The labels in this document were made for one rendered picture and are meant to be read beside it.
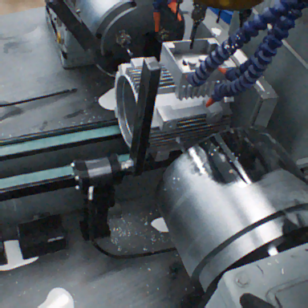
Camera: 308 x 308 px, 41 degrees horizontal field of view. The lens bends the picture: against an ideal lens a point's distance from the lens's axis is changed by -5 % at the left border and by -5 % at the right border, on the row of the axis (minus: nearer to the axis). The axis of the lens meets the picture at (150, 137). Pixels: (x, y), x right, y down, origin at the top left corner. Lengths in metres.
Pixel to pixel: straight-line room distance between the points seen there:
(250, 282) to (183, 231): 0.17
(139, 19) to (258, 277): 0.67
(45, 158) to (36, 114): 0.24
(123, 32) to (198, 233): 0.54
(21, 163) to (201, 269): 0.49
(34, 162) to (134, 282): 0.34
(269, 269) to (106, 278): 0.43
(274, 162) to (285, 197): 0.07
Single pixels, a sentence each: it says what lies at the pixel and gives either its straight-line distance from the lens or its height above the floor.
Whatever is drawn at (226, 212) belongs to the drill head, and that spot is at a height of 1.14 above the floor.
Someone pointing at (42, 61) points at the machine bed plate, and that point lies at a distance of 1.36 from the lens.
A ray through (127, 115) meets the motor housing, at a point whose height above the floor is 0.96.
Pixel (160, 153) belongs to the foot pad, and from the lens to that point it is 0.86.
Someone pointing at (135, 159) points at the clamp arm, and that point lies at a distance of 0.75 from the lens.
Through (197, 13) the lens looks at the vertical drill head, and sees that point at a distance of 0.73.
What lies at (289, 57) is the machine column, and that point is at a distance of 0.91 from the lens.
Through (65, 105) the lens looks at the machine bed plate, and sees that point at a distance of 1.20.
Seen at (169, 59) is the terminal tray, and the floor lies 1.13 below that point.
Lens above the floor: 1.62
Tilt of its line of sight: 47 degrees down
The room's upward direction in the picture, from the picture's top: 11 degrees clockwise
